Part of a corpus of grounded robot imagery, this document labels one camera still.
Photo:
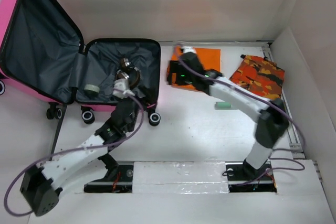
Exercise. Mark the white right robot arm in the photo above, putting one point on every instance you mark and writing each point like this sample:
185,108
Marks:
268,115

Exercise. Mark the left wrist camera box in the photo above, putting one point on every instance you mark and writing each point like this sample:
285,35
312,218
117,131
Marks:
121,89

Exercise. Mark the pink hard-shell suitcase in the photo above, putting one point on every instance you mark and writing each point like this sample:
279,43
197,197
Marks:
43,53

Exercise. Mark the round silver tin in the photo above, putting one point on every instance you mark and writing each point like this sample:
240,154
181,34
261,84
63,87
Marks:
91,90

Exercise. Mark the orange camouflage cloth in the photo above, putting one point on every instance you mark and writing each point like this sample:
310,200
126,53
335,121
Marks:
260,76

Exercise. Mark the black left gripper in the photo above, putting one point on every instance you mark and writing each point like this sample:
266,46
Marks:
129,99

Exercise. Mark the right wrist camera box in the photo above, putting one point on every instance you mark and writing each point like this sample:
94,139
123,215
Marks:
187,49

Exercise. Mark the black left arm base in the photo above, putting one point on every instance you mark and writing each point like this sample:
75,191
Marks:
118,181

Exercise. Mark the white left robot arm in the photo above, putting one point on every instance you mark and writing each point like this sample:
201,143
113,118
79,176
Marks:
42,186

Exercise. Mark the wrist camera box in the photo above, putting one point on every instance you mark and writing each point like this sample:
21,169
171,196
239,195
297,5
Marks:
121,89
187,49

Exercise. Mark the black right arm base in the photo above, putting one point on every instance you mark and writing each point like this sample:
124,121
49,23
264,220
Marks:
240,182

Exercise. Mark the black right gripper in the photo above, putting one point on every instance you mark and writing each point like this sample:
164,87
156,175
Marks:
174,67

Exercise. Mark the brown leather headphones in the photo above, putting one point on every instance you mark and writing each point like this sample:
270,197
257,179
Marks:
129,72

